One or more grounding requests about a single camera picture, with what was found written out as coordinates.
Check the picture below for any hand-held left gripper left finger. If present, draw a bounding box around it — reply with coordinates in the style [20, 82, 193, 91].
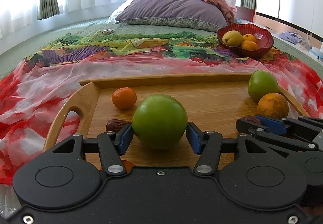
[52, 122, 133, 176]

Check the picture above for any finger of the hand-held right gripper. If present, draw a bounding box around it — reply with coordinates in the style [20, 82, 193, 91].
[236, 118, 317, 152]
[255, 115, 323, 139]

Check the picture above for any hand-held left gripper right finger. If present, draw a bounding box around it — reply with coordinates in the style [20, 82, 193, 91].
[186, 122, 268, 176]

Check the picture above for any red date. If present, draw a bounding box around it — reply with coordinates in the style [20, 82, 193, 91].
[105, 119, 129, 132]
[242, 115, 261, 126]

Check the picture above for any dull brownish orange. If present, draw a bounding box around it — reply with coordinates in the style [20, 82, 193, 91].
[257, 93, 289, 120]

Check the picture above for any bright orange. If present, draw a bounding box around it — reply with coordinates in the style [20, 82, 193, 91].
[121, 160, 135, 173]

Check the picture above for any wooden serving tray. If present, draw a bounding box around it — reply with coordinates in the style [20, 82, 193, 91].
[43, 73, 311, 173]

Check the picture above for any large green apple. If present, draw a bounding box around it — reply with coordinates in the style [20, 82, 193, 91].
[132, 94, 188, 150]

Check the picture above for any small green apple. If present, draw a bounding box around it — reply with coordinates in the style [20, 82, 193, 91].
[247, 70, 278, 103]

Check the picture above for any small mandarin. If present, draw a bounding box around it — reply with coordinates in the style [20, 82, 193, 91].
[112, 87, 137, 110]

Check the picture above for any red glass bowl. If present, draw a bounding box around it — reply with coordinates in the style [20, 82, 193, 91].
[217, 23, 275, 58]

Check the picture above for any light blue box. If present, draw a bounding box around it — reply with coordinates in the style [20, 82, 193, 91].
[310, 46, 323, 62]

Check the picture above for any blue cloth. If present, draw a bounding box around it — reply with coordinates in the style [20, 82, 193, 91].
[279, 31, 302, 44]

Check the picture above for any green purple printed scarf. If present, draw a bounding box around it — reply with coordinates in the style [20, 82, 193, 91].
[25, 30, 296, 65]

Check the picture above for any yellow pear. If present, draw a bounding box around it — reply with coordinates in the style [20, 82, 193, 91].
[222, 30, 244, 46]

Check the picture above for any red white sheer scarf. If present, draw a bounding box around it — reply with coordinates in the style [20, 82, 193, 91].
[0, 47, 323, 185]

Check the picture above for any brown wooden nightstand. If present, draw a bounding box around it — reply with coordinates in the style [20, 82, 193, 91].
[236, 6, 255, 23]

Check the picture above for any white pillow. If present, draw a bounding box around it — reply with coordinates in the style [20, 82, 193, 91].
[108, 0, 138, 24]

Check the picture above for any purple pillow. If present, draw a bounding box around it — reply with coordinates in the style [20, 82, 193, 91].
[115, 0, 229, 32]

